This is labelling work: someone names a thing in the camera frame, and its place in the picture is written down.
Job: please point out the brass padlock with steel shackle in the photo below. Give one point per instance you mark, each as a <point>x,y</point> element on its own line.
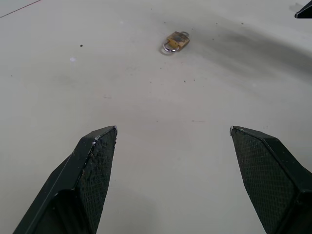
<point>176,42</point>

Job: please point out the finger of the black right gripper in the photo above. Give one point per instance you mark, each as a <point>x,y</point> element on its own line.
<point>304,11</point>

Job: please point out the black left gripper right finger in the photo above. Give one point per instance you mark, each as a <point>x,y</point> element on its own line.
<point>268,175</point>

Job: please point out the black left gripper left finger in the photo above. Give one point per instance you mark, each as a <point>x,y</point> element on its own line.
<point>80,175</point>

